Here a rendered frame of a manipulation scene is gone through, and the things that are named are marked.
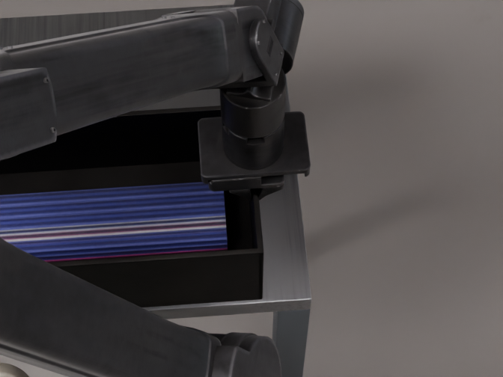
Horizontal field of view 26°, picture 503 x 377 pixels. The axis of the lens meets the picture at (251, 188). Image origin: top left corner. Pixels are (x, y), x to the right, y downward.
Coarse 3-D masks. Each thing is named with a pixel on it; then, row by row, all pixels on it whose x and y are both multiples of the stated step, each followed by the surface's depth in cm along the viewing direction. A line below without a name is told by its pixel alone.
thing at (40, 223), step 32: (64, 192) 115; (96, 192) 115; (128, 192) 115; (160, 192) 115; (192, 192) 115; (0, 224) 113; (32, 224) 113; (64, 224) 113; (96, 224) 113; (128, 224) 113; (160, 224) 113; (192, 224) 113; (224, 224) 113; (64, 256) 113; (96, 256) 113; (128, 256) 114
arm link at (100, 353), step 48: (0, 240) 57; (0, 288) 57; (48, 288) 62; (96, 288) 67; (0, 336) 58; (48, 336) 62; (96, 336) 66; (144, 336) 72; (192, 336) 78; (240, 336) 84
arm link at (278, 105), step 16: (224, 96) 92; (240, 96) 92; (256, 96) 92; (272, 96) 92; (224, 112) 95; (240, 112) 92; (256, 112) 92; (272, 112) 93; (240, 128) 95; (256, 128) 94; (272, 128) 96
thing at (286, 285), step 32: (0, 32) 147; (32, 32) 147; (64, 32) 147; (192, 96) 142; (288, 96) 142; (288, 192) 135; (288, 224) 133; (288, 256) 130; (288, 288) 128; (288, 320) 133; (288, 352) 142
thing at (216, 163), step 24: (216, 120) 103; (288, 120) 103; (216, 144) 102; (240, 144) 97; (264, 144) 97; (288, 144) 102; (216, 168) 101; (240, 168) 101; (264, 168) 101; (288, 168) 101
